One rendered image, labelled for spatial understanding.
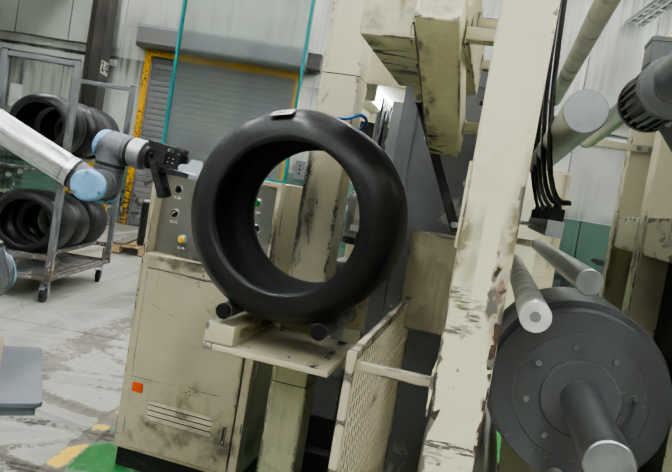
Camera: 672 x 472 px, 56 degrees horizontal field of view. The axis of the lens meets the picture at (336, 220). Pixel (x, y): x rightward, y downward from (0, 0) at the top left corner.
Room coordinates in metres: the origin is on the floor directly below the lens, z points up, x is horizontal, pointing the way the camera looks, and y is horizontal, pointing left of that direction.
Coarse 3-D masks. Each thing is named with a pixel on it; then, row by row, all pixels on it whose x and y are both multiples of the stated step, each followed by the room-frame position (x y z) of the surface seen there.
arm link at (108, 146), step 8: (96, 136) 1.94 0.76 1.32; (104, 136) 1.93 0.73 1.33; (112, 136) 1.93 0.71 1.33; (120, 136) 1.93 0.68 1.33; (128, 136) 1.94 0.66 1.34; (96, 144) 1.93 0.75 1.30; (104, 144) 1.93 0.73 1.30; (112, 144) 1.92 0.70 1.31; (120, 144) 1.92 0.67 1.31; (96, 152) 1.95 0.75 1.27; (104, 152) 1.92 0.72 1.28; (112, 152) 1.92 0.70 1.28; (120, 152) 1.91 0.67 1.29; (104, 160) 1.92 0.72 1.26; (112, 160) 1.93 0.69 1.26; (120, 160) 1.93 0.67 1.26
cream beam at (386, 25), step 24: (384, 0) 1.43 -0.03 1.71; (408, 0) 1.42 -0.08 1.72; (480, 0) 1.47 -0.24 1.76; (360, 24) 1.45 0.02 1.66; (384, 24) 1.43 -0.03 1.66; (408, 24) 1.41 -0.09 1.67; (384, 48) 1.55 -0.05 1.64; (408, 48) 1.50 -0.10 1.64; (480, 48) 1.75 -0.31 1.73; (408, 72) 1.79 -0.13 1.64
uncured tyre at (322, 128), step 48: (240, 144) 1.74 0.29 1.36; (288, 144) 2.00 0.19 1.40; (336, 144) 1.68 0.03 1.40; (240, 192) 2.03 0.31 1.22; (384, 192) 1.66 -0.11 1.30; (240, 240) 2.02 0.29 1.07; (384, 240) 1.66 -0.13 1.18; (240, 288) 1.72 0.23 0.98; (288, 288) 1.98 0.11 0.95; (336, 288) 1.66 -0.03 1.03
